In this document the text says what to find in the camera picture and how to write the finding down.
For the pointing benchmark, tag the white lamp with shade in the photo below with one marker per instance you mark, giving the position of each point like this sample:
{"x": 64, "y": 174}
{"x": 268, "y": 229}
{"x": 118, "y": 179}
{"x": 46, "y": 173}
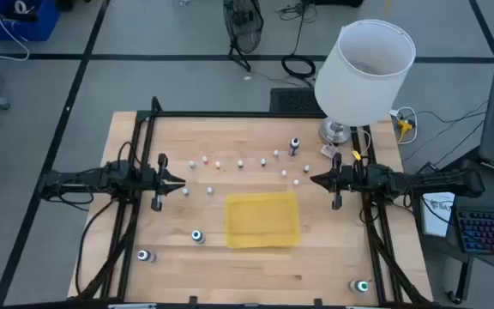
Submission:
{"x": 358, "y": 86}

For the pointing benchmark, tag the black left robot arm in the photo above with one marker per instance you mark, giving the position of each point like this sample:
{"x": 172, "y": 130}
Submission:
{"x": 71, "y": 182}

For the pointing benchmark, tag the pink tag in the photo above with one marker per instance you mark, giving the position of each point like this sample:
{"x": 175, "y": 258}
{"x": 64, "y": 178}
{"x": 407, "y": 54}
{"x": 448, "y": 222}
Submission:
{"x": 328, "y": 151}

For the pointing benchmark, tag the blue plastic crate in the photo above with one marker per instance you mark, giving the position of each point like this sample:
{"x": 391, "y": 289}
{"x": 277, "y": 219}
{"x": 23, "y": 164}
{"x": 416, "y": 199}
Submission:
{"x": 37, "y": 30}

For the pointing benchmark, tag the white paper sheet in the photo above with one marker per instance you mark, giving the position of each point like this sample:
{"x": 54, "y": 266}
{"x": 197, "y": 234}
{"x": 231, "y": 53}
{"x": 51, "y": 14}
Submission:
{"x": 433, "y": 223}

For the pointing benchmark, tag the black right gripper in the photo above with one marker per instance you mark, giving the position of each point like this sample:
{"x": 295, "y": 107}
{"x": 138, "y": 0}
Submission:
{"x": 345, "y": 178}

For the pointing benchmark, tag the black floor vent grate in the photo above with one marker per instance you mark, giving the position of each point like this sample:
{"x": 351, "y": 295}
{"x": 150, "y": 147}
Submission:
{"x": 292, "y": 101}

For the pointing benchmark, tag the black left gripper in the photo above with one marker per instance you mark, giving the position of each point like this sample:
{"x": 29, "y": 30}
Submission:
{"x": 152, "y": 182}

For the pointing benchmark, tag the yellow translucent plastic bin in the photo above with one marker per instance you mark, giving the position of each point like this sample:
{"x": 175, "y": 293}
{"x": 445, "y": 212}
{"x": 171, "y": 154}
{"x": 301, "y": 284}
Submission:
{"x": 262, "y": 221}

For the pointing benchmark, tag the large purple food coloring bottle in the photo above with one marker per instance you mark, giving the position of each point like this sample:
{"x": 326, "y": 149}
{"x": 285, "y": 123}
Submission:
{"x": 294, "y": 143}

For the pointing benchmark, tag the black floor fan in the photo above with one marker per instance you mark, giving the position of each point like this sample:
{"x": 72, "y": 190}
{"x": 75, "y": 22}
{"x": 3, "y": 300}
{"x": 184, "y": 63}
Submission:
{"x": 242, "y": 26}

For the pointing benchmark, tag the large green food coloring bottle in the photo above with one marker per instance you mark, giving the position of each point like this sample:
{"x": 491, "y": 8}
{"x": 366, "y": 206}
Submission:
{"x": 362, "y": 286}

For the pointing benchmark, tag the large blue food coloring bottle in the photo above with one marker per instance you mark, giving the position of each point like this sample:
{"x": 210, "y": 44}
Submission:
{"x": 197, "y": 235}

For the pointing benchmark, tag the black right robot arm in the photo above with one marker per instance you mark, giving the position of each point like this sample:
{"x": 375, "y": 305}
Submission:
{"x": 444, "y": 184}

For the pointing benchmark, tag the backlit computer keyboard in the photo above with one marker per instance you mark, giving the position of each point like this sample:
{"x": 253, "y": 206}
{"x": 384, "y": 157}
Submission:
{"x": 487, "y": 229}

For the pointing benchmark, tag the black aluminium table frame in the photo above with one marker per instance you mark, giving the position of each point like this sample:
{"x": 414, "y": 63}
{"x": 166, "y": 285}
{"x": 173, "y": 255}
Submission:
{"x": 230, "y": 114}

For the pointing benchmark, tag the yellow power plug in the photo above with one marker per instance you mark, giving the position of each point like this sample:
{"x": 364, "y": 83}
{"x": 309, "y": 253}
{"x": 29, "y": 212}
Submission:
{"x": 405, "y": 125}

